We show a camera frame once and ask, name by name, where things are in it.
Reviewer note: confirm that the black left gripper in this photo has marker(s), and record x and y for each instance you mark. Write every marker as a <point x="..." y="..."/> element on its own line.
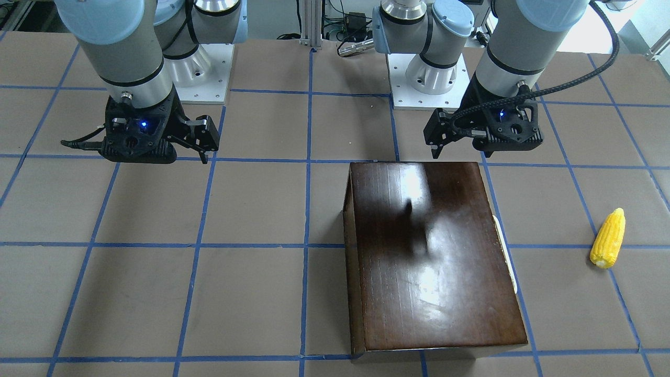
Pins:
<point x="472" y="102"/>

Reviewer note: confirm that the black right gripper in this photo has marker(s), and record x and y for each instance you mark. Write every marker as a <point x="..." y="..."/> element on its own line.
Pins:
<point x="178" y="116"/>

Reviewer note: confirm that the yellow corn cob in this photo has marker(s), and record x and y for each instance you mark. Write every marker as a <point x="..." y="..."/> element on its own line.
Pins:
<point x="608" y="242"/>

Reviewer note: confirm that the light wood pull-out drawer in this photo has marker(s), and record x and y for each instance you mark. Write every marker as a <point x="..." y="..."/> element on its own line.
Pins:
<point x="505" y="250"/>

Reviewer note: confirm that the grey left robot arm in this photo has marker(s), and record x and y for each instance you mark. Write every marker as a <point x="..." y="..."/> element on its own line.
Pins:
<point x="524" y="41"/>

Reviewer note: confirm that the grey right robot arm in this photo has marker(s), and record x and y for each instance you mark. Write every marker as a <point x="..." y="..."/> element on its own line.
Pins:
<point x="144" y="52"/>

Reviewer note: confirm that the dark brown wooden drawer cabinet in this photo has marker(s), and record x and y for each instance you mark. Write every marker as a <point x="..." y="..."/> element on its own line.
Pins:
<point x="426" y="267"/>

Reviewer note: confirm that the silver metal cylinder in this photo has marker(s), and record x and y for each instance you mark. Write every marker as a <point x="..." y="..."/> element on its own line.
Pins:
<point x="355" y="48"/>

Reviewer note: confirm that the black power adapter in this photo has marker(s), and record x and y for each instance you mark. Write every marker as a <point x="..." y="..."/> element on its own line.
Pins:
<point x="354" y="21"/>

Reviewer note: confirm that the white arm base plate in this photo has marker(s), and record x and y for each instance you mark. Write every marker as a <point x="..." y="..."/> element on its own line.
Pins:
<point x="203" y="78"/>
<point x="418" y="86"/>

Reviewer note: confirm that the aluminium frame post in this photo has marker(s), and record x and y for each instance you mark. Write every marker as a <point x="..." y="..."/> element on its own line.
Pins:
<point x="311" y="21"/>

